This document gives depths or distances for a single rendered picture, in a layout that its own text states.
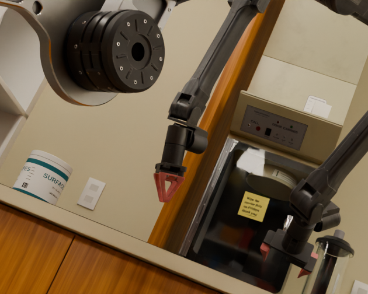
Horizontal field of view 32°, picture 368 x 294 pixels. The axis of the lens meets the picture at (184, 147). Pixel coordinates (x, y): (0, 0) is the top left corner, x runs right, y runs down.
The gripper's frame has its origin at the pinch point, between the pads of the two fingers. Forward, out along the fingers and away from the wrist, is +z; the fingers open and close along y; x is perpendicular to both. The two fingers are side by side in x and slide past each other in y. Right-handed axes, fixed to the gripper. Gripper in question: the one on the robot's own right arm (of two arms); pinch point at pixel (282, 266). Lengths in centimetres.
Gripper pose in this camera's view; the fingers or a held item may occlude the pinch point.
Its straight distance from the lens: 171.3
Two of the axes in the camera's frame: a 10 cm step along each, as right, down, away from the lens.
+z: -1.8, 7.1, 6.8
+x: -4.3, 5.7, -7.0
